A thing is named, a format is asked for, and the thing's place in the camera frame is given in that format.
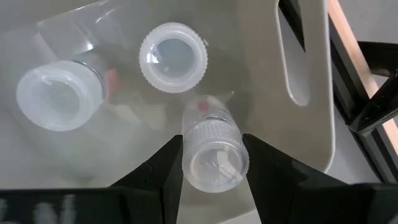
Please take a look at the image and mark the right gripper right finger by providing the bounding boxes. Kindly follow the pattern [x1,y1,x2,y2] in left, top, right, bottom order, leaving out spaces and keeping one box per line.
[242,133,374,224]

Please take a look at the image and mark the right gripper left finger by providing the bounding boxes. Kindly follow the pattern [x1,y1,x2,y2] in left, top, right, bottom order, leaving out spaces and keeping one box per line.
[108,134,185,224]

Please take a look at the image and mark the clear bottle with grey capsules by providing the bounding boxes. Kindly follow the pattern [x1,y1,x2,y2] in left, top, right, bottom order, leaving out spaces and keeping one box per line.
[181,94,251,194]

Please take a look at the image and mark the white opaque pill bottle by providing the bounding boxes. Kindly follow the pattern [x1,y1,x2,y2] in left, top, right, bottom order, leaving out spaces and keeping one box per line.
[138,21,209,95]

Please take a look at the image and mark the clear bottle with yellow pills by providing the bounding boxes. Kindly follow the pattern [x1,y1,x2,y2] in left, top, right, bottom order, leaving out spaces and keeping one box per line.
[12,27,121,133]

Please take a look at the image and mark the beige plastic bin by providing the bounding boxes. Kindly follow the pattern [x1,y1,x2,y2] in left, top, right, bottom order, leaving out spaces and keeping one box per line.
[0,0,336,224]

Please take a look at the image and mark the light wooden strip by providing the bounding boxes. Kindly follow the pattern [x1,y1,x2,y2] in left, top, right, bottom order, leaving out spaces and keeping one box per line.
[327,0,398,142]

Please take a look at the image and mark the black aluminium frame rail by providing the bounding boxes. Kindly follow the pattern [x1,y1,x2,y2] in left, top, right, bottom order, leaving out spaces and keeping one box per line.
[328,18,398,185]

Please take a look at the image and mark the black frame brace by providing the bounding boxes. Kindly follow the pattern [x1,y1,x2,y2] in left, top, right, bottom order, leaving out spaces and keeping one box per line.
[347,40,398,135]

